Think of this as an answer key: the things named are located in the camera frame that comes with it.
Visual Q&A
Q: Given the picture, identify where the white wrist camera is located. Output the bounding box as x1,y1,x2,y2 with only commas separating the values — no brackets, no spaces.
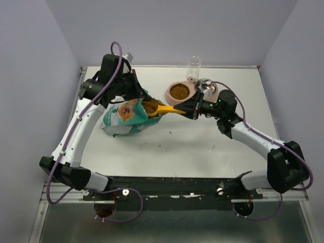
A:
196,78,217,99
123,53,134,74

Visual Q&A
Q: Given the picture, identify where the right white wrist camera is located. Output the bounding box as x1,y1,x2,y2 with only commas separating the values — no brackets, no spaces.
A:
196,78,217,99

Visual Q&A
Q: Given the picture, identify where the teal dog food bag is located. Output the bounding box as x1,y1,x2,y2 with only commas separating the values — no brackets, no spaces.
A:
100,97,164,137

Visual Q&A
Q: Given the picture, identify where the yellow plastic scoop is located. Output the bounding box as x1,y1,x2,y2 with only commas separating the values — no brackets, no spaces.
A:
141,101,186,117

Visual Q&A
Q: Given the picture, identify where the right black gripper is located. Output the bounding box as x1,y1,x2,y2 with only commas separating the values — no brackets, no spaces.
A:
174,90,224,120

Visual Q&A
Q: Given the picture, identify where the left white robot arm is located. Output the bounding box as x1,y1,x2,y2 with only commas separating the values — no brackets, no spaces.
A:
39,54,146,200

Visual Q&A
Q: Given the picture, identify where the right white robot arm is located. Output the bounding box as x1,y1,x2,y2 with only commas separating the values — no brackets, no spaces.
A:
175,90,310,198

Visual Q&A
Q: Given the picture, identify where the clear water bottle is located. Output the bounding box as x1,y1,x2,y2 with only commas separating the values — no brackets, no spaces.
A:
186,56,201,83

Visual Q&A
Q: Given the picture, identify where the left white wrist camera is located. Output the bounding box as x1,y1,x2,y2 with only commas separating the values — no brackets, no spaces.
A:
123,53,134,74

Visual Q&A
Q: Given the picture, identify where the pink double pet bowl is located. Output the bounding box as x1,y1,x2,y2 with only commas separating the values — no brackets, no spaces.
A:
165,78,219,106

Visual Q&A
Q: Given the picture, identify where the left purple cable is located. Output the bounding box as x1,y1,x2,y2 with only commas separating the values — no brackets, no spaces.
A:
47,42,144,224

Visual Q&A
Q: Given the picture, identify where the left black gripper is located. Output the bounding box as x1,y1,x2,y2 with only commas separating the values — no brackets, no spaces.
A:
113,69,148,101

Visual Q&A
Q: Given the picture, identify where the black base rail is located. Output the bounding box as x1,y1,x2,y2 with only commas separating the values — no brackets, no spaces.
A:
83,176,263,211

